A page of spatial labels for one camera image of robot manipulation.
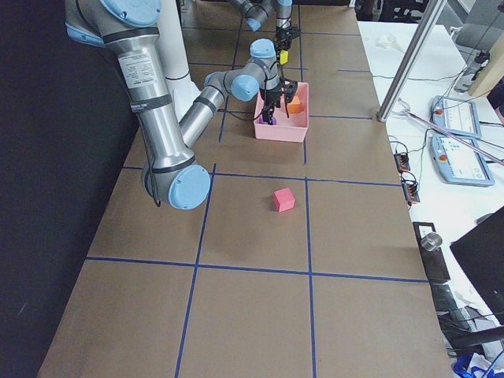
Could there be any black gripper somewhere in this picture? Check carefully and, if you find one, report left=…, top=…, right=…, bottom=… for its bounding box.
left=261, top=87, right=282, bottom=125
left=274, top=28, right=291, bottom=50

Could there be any purple foam block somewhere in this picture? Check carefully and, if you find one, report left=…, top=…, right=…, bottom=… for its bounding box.
left=258, top=115, right=277, bottom=125

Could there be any yellow foam block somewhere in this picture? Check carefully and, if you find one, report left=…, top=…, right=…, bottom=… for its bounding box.
left=278, top=50, right=289, bottom=65

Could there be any orange foam block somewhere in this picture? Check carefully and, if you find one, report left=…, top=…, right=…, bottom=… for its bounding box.
left=286, top=95, right=303, bottom=114

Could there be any red foam block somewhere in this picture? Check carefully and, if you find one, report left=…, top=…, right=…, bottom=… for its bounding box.
left=272, top=187, right=296, bottom=213

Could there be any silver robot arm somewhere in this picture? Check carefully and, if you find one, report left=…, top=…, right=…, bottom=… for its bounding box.
left=228, top=0, right=300, bottom=52
left=65, top=1, right=280, bottom=210

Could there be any pink plastic bin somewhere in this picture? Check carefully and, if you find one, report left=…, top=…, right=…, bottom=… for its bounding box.
left=254, top=82, right=309, bottom=143

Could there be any crumpled white paper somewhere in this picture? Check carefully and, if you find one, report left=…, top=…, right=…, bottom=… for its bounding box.
left=376, top=34, right=402, bottom=52

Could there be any reacher grabber stick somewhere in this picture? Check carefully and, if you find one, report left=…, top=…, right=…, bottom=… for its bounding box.
left=398, top=98, right=503, bottom=165

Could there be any orange black connector block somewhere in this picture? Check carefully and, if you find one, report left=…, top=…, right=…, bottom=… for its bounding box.
left=394, top=153, right=410, bottom=172

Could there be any far teach pendant tablet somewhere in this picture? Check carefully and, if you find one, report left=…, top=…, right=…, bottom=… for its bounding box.
left=431, top=95, right=482, bottom=139

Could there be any teach pendant tablet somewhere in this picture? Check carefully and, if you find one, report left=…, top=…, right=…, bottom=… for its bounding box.
left=429, top=134, right=495, bottom=187
left=431, top=95, right=482, bottom=139

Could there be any near teach pendant tablet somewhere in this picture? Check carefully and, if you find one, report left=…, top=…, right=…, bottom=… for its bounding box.
left=429, top=134, right=495, bottom=187

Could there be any small metal cup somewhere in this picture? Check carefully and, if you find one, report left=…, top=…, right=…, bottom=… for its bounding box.
left=421, top=232, right=443, bottom=252

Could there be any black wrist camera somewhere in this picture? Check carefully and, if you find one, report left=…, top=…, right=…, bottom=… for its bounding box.
left=282, top=80, right=298, bottom=103
left=284, top=26, right=301, bottom=41

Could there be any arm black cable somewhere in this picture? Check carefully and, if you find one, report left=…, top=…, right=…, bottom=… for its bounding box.
left=224, top=62, right=297, bottom=121

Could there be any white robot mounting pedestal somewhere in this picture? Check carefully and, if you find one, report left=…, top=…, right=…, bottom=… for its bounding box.
left=157, top=0, right=200, bottom=120

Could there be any aluminium frame post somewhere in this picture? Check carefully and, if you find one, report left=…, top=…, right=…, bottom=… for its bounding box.
left=376, top=0, right=447, bottom=123

